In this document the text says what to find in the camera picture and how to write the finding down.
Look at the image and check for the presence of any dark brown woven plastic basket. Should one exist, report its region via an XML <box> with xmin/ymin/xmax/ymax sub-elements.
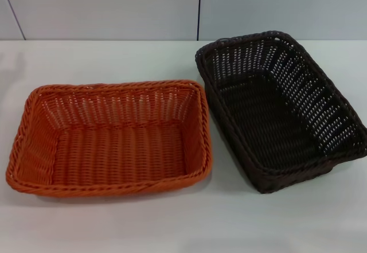
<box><xmin>195</xmin><ymin>30</ymin><xmax>367</xmax><ymax>195</ymax></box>

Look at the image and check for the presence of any orange woven plastic basket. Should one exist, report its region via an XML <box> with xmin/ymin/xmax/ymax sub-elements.
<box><xmin>5</xmin><ymin>78</ymin><xmax>215</xmax><ymax>198</ymax></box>

